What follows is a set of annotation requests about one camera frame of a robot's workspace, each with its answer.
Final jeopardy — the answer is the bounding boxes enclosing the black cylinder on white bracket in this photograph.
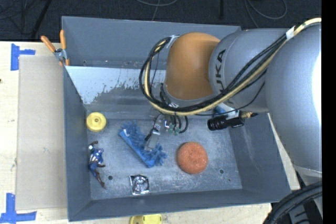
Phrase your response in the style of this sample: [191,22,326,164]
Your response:
[207,103,259,132]

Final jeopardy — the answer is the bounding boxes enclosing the grey metal bin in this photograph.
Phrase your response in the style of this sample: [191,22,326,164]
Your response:
[60,15,292,222]

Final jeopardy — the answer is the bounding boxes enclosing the yellow round disc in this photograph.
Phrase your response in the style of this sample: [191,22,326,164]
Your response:
[86,112,108,133]

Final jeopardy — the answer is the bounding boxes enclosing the pale cardboard board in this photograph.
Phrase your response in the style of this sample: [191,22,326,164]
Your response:
[15,55,68,211]

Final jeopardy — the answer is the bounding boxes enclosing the blue bristle brush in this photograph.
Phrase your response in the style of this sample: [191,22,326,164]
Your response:
[117,120,168,168]

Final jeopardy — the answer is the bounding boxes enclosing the orange round scrubber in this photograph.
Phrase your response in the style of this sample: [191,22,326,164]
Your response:
[176,142,209,175]

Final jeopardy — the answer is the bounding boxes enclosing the blue superhero toy figure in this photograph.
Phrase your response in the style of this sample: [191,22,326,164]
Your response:
[87,140,107,188]

